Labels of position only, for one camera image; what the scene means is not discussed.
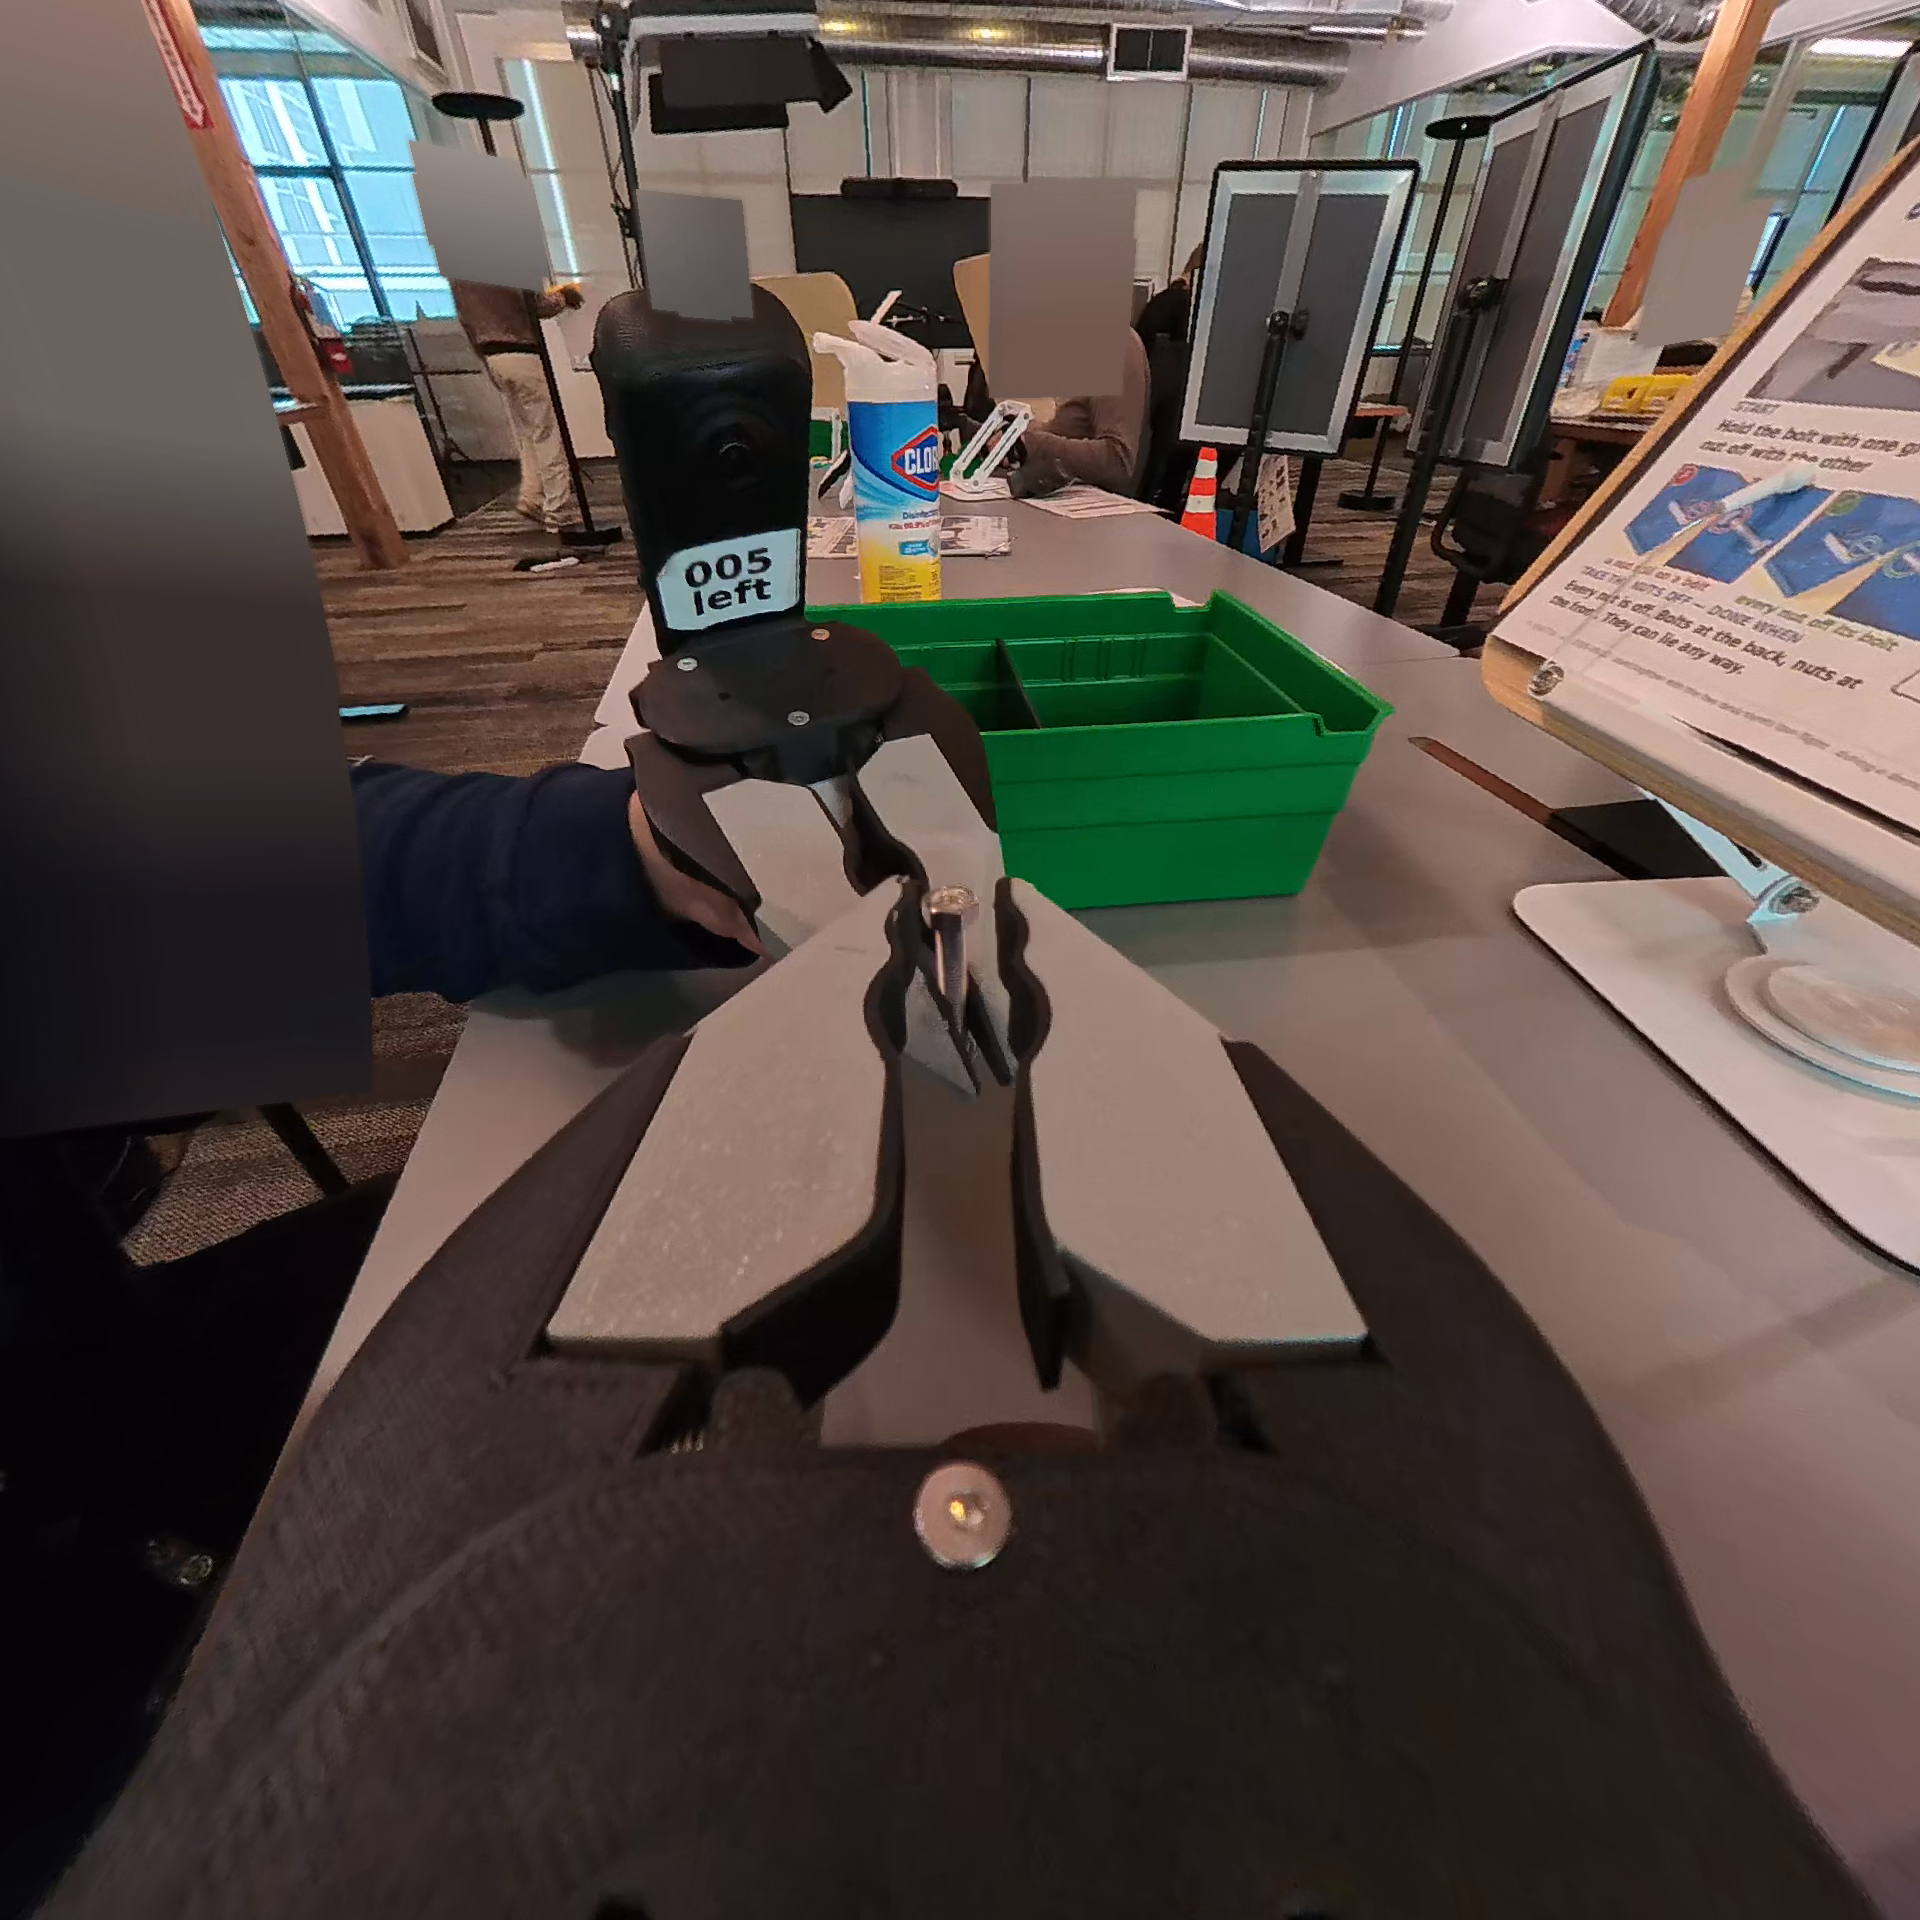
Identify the printed instruction sheet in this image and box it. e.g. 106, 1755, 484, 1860
1500, 180, 1920, 835

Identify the disinfecting wipes canister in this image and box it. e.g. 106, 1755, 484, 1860
811, 318, 949, 606

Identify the grey panel on stand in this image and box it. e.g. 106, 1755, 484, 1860
1175, 157, 1420, 569
1410, 46, 1657, 620

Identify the black studio light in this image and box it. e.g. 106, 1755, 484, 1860
647, 31, 860, 137

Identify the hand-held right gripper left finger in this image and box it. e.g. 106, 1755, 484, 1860
543, 880, 923, 1411

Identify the white plastic device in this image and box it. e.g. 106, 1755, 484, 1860
937, 400, 1042, 498

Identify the wooden instruction board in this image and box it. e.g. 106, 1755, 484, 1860
1482, 141, 1920, 950

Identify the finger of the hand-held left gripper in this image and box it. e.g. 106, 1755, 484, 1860
853, 727, 1003, 892
701, 778, 1015, 1094

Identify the white cabinet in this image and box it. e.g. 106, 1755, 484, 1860
292, 400, 455, 542

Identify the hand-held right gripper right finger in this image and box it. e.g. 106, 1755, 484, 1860
989, 880, 1371, 1420

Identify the wooden post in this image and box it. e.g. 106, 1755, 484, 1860
1615, 0, 1782, 195
150, 0, 412, 572

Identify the green plastic bin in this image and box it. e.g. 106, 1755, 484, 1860
808, 589, 1394, 910

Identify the black office chair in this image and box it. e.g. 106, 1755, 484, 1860
1435, 464, 1552, 633

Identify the white board stand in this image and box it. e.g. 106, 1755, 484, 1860
1512, 839, 1920, 1274

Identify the person's left forearm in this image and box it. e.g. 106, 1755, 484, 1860
352, 758, 668, 1003

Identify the person's left hand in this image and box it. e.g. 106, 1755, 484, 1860
627, 793, 779, 968

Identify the black monitor screen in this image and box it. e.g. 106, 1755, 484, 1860
792, 180, 996, 327

